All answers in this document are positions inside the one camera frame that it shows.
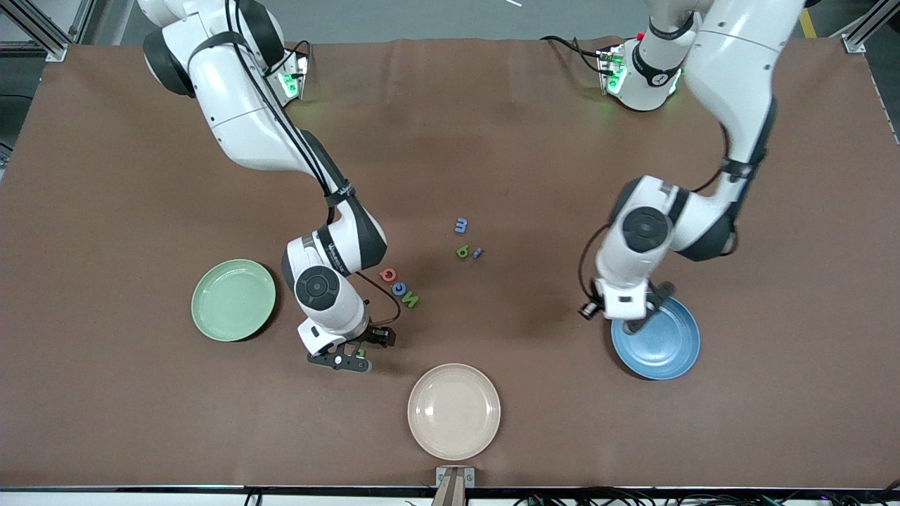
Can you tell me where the light green plate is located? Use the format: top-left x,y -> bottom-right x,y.
191,259 -> 277,343

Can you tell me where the black base cable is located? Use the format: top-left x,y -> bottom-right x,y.
540,35 -> 607,74

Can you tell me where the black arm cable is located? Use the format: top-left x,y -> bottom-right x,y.
579,223 -> 614,306
225,0 -> 403,331

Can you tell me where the silver base connector box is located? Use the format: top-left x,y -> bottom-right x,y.
596,44 -> 628,96
279,53 -> 310,103

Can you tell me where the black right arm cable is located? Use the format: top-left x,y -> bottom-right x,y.
225,0 -> 403,331

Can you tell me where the brown camera pole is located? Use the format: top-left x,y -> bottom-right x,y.
432,471 -> 468,506

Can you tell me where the brown table cover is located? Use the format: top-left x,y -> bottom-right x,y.
0,37 -> 900,488

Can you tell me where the beige plate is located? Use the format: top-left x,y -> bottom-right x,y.
408,363 -> 501,462

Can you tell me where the aluminium frame post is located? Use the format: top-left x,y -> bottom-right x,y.
0,0 -> 96,63
842,0 -> 900,56

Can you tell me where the blue plate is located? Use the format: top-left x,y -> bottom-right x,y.
610,295 -> 701,381

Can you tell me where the black cable bundle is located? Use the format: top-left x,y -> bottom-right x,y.
513,488 -> 900,506

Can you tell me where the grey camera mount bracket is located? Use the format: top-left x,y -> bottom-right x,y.
435,466 -> 476,489

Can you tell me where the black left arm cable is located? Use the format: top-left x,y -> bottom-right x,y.
579,223 -> 614,306

